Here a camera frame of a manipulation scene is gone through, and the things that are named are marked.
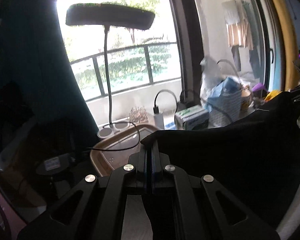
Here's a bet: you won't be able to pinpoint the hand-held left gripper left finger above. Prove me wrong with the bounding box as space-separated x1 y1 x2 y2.
17 145 151 240

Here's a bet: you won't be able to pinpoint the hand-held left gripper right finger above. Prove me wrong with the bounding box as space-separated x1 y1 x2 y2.
150 144 280 240

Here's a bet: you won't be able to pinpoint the black pants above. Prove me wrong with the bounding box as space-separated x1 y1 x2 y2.
140 91 300 232

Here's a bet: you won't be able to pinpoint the yellow plastic bag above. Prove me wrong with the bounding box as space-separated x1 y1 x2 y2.
264 90 283 102

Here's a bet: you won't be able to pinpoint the beige lidded container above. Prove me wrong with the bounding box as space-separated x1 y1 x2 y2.
89 123 163 178

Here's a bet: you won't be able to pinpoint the yellow curtain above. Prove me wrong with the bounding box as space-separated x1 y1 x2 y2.
262 0 300 93

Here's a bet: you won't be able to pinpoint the black round tin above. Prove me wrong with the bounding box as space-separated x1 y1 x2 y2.
36 154 73 178

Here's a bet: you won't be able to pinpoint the green and white milk carton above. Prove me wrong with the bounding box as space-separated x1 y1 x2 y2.
174 105 210 131

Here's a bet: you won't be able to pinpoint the white charger block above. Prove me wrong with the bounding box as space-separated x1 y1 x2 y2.
153 107 165 131

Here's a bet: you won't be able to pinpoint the blue packet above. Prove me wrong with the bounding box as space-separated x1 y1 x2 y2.
208 77 243 107

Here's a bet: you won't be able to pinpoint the white plastic basket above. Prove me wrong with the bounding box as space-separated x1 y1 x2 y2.
207 90 243 128

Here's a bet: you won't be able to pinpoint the dried flower bunch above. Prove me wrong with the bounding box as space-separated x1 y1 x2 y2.
128 106 149 125

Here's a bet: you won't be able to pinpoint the hanging laundry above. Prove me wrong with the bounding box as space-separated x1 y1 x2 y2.
221 0 256 72

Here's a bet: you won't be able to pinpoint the white plastic bag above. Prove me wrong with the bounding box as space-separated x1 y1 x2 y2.
199 56 227 107

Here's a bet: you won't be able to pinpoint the tablet with pink screen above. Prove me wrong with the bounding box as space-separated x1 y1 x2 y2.
0 174 28 240

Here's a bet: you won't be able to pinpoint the black balcony railing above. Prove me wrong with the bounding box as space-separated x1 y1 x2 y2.
69 42 182 100

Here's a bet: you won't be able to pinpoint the dark teal curtain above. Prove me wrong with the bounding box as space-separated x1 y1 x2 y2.
0 0 98 160

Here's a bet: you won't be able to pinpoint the black gooseneck desk lamp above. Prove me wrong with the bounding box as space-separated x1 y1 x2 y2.
65 2 156 138

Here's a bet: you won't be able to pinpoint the thin black cable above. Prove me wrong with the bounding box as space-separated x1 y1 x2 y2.
86 121 141 152

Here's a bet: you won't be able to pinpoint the black charging cable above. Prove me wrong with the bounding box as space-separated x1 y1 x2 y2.
153 59 242 125

